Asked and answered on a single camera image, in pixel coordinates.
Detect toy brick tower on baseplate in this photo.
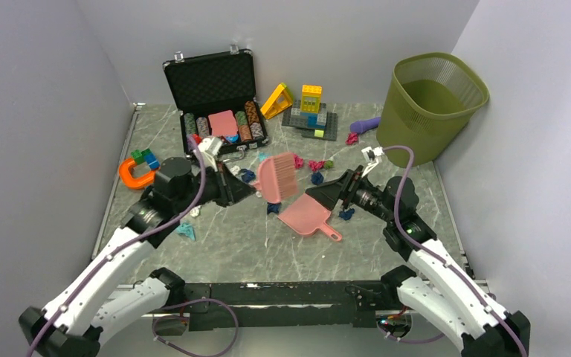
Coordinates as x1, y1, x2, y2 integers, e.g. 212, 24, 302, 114
281, 84, 338, 141

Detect black poker chip case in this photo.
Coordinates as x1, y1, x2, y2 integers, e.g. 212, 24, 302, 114
162, 45, 270, 155

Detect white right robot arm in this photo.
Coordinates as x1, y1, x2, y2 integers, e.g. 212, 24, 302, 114
306, 167, 530, 356

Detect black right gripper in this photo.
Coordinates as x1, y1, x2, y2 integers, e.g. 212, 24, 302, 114
306, 165, 396, 225

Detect dark blue scrap right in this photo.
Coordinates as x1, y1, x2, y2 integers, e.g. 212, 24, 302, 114
338, 208, 355, 221

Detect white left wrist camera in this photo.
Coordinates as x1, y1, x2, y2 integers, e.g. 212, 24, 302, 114
198, 136, 223, 171

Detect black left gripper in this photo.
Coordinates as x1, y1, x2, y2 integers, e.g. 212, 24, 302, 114
174, 161, 256, 213

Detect magenta paper scrap near bin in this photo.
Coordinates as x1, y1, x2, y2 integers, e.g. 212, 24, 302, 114
345, 132, 359, 146

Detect teal paper scrap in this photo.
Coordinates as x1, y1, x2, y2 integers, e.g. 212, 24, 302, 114
175, 222, 196, 242

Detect pink hand brush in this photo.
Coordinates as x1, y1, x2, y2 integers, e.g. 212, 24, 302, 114
249, 152, 299, 204

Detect large magenta paper scrap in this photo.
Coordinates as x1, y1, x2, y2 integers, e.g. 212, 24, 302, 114
294, 154, 306, 170

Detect dark blue scrap left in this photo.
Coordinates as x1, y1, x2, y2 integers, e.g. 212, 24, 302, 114
239, 169, 257, 184

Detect orange horseshoe toy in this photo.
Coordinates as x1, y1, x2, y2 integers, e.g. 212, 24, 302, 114
117, 157, 161, 190

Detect magenta paper scrap centre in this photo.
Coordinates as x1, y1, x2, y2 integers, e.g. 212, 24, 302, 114
308, 160, 325, 173

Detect white paper scrap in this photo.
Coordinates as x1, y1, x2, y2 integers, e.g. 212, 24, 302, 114
189, 206, 201, 218
230, 165, 241, 176

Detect yellow triangular toy block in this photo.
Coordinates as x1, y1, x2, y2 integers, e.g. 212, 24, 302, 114
261, 83, 294, 120

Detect dark blue scrap by dustpan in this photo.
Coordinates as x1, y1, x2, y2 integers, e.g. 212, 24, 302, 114
266, 202, 282, 215

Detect green mesh waste bin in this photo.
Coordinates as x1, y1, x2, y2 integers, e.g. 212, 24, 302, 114
376, 52, 489, 167

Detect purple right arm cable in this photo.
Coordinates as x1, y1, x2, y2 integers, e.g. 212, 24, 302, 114
377, 145, 528, 357

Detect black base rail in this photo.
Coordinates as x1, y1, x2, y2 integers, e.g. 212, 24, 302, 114
138, 280, 415, 332

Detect purple cylindrical toy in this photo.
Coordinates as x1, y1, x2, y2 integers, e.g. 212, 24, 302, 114
349, 117, 381, 135

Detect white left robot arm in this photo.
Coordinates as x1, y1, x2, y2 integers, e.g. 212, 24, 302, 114
19, 157, 256, 356

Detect pink dustpan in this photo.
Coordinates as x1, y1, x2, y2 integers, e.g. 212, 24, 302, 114
277, 193, 343, 242

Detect white paper scrap upper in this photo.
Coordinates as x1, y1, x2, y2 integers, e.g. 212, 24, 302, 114
230, 165, 241, 176

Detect white paper scrap left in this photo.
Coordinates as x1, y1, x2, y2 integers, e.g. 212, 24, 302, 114
189, 206, 201, 218

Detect green blue toy bricks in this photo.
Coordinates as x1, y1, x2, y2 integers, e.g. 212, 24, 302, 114
130, 149, 161, 170

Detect dark blue paper scrap centre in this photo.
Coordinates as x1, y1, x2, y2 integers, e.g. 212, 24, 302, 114
310, 171, 324, 186

